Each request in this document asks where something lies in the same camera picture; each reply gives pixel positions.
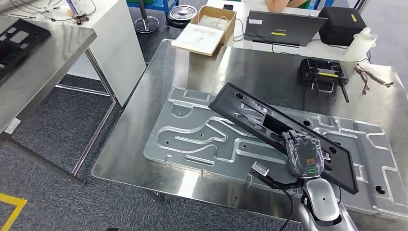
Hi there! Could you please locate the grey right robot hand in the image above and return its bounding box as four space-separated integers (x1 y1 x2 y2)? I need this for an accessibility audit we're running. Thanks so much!
280 129 326 179

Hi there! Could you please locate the black plastic panel part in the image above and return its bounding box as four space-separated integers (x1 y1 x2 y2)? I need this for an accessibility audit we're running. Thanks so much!
0 18 51 84
208 82 359 195

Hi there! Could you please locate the stainless steel workbench table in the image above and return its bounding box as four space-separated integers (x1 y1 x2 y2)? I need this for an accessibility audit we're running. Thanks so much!
91 38 408 231

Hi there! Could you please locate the black controller with yellow label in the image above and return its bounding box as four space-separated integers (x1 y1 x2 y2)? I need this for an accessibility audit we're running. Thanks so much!
298 57 350 103

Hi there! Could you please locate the grey metal fixture plate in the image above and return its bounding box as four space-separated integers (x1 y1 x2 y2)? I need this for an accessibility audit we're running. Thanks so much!
143 87 408 220

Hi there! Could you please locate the white plastic bottle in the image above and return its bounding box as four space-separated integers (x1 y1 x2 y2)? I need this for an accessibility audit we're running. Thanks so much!
344 27 378 62

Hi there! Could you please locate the dark grey laptop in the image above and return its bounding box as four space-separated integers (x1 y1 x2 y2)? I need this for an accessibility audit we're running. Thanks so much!
243 10 328 48

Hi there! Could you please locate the black carrying case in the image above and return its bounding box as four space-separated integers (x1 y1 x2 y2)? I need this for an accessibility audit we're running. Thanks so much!
318 6 367 47

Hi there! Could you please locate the brown cardboard box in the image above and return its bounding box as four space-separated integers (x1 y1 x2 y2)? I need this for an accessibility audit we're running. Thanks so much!
190 5 237 47

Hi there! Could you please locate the person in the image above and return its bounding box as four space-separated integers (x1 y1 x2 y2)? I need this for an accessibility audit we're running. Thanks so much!
264 0 310 13

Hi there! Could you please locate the white desk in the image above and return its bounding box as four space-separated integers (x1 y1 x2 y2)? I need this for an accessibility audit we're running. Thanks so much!
204 0 370 63

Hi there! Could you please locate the white foam tray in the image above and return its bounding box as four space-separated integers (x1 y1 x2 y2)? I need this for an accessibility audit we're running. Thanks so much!
171 23 225 57

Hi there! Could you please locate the black round stool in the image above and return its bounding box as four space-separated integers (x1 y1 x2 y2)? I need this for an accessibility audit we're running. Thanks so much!
166 4 198 30

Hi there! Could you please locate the chrome stanchion base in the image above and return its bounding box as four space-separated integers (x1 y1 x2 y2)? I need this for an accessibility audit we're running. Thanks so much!
134 0 160 34

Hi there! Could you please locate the blue metal cart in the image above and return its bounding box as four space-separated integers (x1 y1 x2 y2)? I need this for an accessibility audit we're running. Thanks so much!
127 0 180 16

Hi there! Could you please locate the white cabinet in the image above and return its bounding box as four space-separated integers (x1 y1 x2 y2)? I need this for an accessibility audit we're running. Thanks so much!
65 0 147 107

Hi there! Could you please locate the white and blue carton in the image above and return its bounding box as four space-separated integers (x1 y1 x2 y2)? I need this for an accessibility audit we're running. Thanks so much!
66 0 87 16

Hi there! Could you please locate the yellow floor tape square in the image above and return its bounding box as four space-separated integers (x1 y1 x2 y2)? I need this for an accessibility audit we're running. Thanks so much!
0 192 28 231

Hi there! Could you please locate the black right camera bracket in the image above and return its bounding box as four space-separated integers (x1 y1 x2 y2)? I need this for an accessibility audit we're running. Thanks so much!
252 170 304 191

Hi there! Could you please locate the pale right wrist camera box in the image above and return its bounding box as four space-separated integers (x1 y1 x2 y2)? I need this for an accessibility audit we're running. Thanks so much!
251 161 269 177

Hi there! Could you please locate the black right camera cable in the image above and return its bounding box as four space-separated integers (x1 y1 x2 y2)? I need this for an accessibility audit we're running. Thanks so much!
279 188 295 231

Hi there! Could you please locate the brown wire bundle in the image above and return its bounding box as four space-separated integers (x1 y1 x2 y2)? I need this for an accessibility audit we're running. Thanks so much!
354 64 395 96

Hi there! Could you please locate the thin black wire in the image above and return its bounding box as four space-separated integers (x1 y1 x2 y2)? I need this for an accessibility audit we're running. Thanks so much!
8 0 97 26

